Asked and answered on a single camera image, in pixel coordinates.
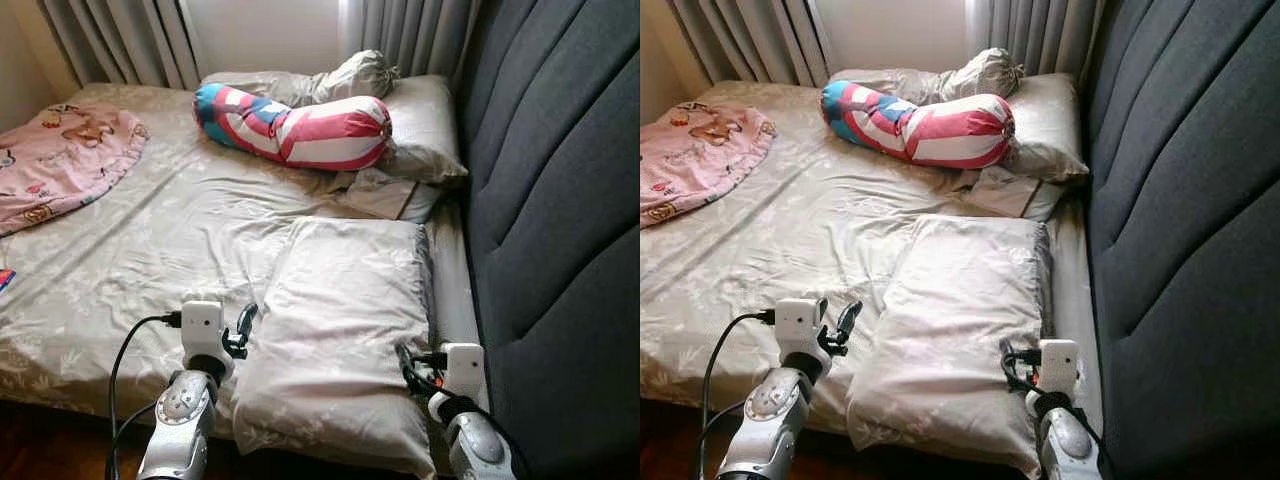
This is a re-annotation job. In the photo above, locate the dark grey padded headboard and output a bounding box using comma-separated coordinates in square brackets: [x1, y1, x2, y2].
[1078, 0, 1280, 480]
[455, 0, 641, 480]

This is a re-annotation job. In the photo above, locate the large grey floral pillow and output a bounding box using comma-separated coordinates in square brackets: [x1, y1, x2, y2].
[230, 215, 438, 479]
[845, 213, 1056, 479]

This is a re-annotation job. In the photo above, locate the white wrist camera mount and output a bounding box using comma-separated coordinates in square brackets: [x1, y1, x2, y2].
[1037, 340, 1081, 401]
[180, 300, 226, 361]
[775, 297, 823, 356]
[443, 343, 488, 406]

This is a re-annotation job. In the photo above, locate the red white blue bolster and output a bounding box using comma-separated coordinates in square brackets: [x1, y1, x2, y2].
[820, 80, 1016, 169]
[193, 82, 393, 173]

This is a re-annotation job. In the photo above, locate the white window blind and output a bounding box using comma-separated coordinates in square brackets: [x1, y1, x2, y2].
[812, 0, 973, 73]
[185, 0, 346, 76]

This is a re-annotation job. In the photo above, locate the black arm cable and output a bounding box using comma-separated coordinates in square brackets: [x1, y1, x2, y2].
[698, 310, 779, 480]
[397, 343, 531, 480]
[105, 312, 183, 480]
[1000, 340, 1116, 480]

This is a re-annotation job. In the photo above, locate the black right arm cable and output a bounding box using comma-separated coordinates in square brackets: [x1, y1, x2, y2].
[1000, 340, 1116, 480]
[397, 343, 531, 480]

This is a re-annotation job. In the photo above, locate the knotted grey floral bolster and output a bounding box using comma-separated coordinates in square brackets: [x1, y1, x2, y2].
[200, 50, 401, 109]
[830, 47, 1026, 106]

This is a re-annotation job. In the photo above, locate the pink cartoon blanket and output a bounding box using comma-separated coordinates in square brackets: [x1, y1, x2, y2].
[0, 103, 151, 238]
[640, 100, 779, 229]

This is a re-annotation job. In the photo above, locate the folded grey floral cloth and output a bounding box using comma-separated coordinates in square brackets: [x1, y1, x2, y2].
[345, 168, 446, 223]
[965, 165, 1066, 221]

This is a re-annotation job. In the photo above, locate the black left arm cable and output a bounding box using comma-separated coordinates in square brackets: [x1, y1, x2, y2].
[698, 310, 779, 480]
[105, 312, 183, 480]

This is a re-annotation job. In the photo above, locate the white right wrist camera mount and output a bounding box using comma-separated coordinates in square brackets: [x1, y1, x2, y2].
[443, 343, 488, 406]
[1037, 340, 1081, 401]

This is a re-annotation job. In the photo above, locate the bed with grey floral sheet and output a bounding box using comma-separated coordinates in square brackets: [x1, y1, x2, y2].
[640, 80, 1106, 471]
[0, 80, 491, 479]

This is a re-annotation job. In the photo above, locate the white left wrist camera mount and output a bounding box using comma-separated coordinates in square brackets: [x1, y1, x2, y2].
[180, 300, 226, 361]
[775, 297, 823, 356]

